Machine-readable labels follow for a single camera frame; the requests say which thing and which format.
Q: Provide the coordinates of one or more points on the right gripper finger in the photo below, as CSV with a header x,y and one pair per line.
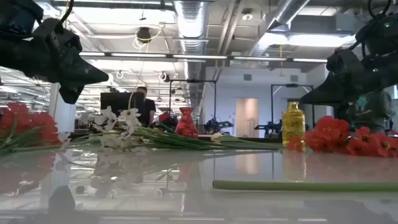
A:
x,y
329,91

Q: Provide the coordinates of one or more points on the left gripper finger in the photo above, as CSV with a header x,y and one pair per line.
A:
x,y
71,93
84,71

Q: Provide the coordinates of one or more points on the red artificial flower bunch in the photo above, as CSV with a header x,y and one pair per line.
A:
x,y
329,133
18,119

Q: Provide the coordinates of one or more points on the white artificial flower bunch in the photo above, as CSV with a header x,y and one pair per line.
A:
x,y
129,115

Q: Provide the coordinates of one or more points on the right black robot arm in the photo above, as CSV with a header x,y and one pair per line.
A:
x,y
382,37

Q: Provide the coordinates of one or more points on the background black robot arm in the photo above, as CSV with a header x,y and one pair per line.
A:
x,y
214,124
270,127

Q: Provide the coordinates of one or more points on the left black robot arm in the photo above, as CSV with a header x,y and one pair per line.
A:
x,y
15,15

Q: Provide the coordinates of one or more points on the yellow glass vase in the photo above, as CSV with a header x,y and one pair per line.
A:
x,y
293,121

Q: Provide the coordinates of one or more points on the red glass vase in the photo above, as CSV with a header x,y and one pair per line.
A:
x,y
186,124

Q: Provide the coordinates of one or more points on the white square pillar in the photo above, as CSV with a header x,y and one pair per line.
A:
x,y
63,112

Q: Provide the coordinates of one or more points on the black computer monitor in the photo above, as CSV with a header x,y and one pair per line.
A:
x,y
118,102

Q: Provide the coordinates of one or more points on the black ceiling fixture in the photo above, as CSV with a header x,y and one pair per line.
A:
x,y
143,34

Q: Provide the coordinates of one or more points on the person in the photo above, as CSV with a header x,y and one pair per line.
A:
x,y
148,109

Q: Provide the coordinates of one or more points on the white door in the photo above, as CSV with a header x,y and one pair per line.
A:
x,y
247,118

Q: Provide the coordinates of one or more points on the round white ceiling device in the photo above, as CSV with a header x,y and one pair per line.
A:
x,y
247,16

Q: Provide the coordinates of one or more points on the long ceiling light strip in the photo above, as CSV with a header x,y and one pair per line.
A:
x,y
199,57

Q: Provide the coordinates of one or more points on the smooth silver ventilation duct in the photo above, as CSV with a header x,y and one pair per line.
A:
x,y
280,15

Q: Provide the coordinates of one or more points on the silver ribbed ventilation duct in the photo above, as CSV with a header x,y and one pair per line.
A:
x,y
191,18

